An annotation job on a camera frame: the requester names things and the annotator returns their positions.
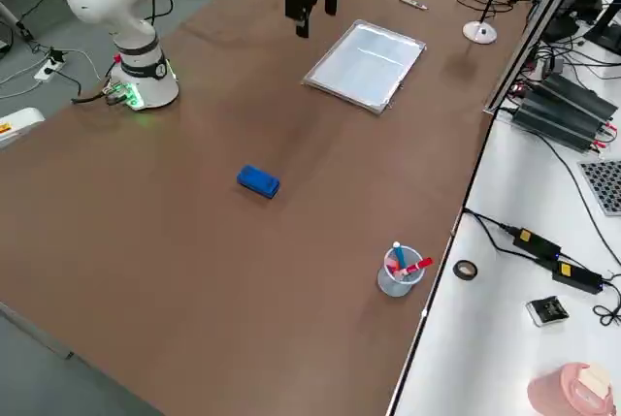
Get blue whiteboard eraser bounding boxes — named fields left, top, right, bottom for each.
left=236, top=164, right=282, bottom=202

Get red marker pen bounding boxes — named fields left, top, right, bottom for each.
left=395, top=256, right=434, bottom=277

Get black small monitor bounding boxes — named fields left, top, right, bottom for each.
left=542, top=0, right=605, bottom=44

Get black power supply box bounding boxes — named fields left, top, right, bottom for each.
left=511, top=88, right=601, bottom=153
left=533, top=73, right=621, bottom=121

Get white power strip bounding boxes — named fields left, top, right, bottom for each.
left=32, top=57, right=68, bottom=82

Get blue white pen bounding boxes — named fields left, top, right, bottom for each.
left=391, top=240, right=409, bottom=274

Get white desk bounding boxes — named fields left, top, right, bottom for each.
left=385, top=209, right=621, bottom=416
left=460, top=0, right=621, bottom=252

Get black computer monitor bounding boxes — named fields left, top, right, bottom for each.
left=581, top=0, right=621, bottom=56

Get clear plastic pen cup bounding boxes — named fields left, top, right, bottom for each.
left=376, top=246, right=424, bottom=299

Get black tape roll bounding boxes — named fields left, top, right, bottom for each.
left=452, top=259, right=478, bottom=283

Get white cabinet orange label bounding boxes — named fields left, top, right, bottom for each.
left=0, top=107, right=46, bottom=146

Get black adapter yellow label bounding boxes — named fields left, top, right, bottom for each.
left=512, top=227, right=563, bottom=262
left=552, top=260, right=605, bottom=295

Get checkerboard calibration plate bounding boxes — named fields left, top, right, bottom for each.
left=576, top=158, right=621, bottom=217

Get small black silver device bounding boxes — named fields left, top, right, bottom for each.
left=525, top=295, right=569, bottom=328

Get pink round container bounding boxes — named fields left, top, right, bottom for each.
left=526, top=361, right=613, bottom=416

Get white whiteboard silver frame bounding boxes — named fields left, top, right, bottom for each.
left=302, top=18, right=428, bottom=115

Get aluminium frame post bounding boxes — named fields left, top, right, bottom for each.
left=483, top=0, right=596, bottom=115

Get tangled black desk cables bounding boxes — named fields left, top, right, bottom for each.
left=528, top=37, right=621, bottom=79

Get black base cable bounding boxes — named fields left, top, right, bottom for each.
left=71, top=79, right=125, bottom=107

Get black adapter cable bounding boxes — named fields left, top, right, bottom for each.
left=463, top=209, right=554, bottom=267

